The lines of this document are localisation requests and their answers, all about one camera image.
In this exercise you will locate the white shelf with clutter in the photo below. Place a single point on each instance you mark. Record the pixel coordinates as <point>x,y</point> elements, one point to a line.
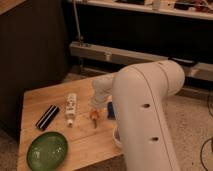
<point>154,8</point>

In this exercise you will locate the grey metal rail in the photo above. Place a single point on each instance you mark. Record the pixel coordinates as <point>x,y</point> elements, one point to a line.
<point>192,69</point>

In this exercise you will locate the blue sponge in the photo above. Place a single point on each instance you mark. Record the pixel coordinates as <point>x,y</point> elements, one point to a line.
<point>110,111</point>

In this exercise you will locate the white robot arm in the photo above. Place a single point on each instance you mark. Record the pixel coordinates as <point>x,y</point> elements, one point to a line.
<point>137,92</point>

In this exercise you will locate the black rectangular case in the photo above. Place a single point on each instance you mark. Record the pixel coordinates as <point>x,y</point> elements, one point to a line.
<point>47,117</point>

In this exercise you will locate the green glass plate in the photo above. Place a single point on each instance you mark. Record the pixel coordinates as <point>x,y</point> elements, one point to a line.
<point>47,152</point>

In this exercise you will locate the metal pole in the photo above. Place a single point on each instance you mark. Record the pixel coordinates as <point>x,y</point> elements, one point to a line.
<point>80,39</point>

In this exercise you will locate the white tube bottle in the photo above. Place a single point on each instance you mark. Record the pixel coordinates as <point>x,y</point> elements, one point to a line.
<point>70,109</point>

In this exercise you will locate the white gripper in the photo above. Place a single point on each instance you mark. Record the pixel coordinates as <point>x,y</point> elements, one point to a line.
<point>99,100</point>

